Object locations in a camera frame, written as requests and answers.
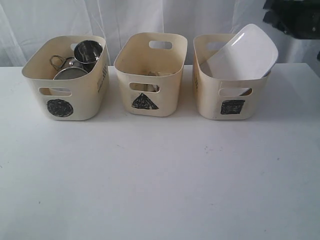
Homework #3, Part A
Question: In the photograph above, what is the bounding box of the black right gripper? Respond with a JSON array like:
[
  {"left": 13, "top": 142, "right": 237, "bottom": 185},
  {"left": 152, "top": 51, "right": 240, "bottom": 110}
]
[{"left": 263, "top": 0, "right": 320, "bottom": 40}]

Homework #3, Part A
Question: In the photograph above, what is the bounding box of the white square plate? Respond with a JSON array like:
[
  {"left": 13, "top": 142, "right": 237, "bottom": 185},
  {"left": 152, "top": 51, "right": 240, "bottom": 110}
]
[{"left": 200, "top": 23, "right": 279, "bottom": 86}]

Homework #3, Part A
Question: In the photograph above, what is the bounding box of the stainless steel fork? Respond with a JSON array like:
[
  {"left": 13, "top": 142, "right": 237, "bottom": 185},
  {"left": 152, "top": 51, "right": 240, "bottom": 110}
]
[{"left": 142, "top": 84, "right": 160, "bottom": 93}]

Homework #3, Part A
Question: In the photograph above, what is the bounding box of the small stainless steel cup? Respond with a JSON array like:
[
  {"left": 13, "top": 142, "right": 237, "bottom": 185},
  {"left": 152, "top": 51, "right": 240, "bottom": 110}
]
[{"left": 73, "top": 40, "right": 103, "bottom": 73}]

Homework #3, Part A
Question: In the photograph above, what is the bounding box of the large stainless steel bowl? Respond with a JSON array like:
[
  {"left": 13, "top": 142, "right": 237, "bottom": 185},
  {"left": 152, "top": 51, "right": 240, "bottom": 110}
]
[{"left": 53, "top": 67, "right": 88, "bottom": 80}]

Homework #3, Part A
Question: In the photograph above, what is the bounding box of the steel mug with handle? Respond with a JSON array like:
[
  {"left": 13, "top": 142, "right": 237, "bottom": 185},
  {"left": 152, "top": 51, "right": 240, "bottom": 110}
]
[{"left": 49, "top": 55, "right": 84, "bottom": 72}]

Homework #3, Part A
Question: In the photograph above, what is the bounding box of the cream bin with square mark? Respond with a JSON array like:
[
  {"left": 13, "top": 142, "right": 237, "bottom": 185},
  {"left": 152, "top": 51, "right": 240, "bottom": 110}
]
[{"left": 192, "top": 33, "right": 269, "bottom": 120}]

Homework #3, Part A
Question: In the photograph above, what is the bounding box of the cream bin with triangle mark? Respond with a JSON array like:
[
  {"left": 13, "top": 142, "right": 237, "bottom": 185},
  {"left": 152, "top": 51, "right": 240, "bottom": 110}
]
[{"left": 114, "top": 32, "right": 188, "bottom": 117}]

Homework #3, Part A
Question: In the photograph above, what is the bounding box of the cream bin with circle mark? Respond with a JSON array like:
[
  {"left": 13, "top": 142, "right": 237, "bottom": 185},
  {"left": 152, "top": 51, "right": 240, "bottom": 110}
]
[{"left": 21, "top": 35, "right": 109, "bottom": 121}]

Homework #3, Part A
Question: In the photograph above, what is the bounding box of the white backdrop curtain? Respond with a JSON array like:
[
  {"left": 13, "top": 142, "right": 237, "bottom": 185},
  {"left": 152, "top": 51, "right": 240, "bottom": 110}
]
[{"left": 0, "top": 0, "right": 320, "bottom": 67}]

